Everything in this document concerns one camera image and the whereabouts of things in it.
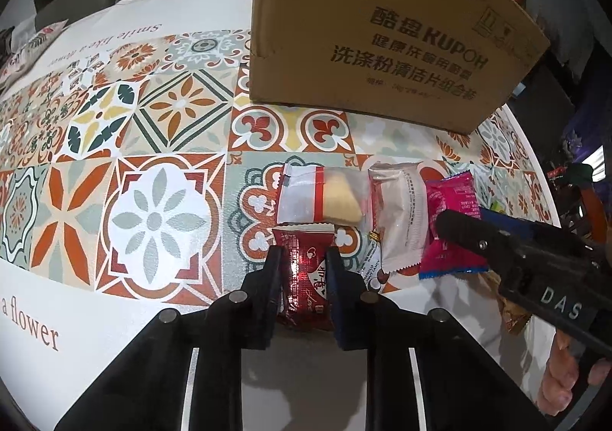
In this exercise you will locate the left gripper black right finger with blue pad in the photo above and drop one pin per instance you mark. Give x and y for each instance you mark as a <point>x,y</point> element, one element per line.
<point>424,371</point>

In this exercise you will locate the person's right hand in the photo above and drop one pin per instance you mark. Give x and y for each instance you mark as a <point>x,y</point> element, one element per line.
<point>561,374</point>

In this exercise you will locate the gold brown snack packet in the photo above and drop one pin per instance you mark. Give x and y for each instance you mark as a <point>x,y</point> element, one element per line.
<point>514,317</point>

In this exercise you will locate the small green candy packet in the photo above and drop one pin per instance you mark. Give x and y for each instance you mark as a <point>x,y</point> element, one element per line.
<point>497,206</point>

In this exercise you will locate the white coconut snack packet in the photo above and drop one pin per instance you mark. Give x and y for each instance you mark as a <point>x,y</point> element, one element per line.
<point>371,269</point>

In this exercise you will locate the magenta snack packet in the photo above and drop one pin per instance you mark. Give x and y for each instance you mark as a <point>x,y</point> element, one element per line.
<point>453,209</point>

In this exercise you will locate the clear packet yellow cake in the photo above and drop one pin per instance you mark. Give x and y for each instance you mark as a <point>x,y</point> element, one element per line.
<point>314,194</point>

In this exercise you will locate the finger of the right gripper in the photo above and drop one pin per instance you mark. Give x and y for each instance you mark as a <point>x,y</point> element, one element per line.
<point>483,239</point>
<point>518,227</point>

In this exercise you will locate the white beige snack packet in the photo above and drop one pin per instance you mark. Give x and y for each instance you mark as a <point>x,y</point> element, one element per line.
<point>399,213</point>

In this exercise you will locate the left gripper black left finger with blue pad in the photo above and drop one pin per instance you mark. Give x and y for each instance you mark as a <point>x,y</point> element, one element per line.
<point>185,365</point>

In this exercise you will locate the patterned tile table runner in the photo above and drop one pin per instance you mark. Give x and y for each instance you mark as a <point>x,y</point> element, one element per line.
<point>146,171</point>

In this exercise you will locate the brown cardboard box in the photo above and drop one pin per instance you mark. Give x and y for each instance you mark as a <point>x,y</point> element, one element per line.
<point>446,64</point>

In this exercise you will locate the red snack packet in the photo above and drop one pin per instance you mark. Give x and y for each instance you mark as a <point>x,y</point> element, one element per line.
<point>304,304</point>

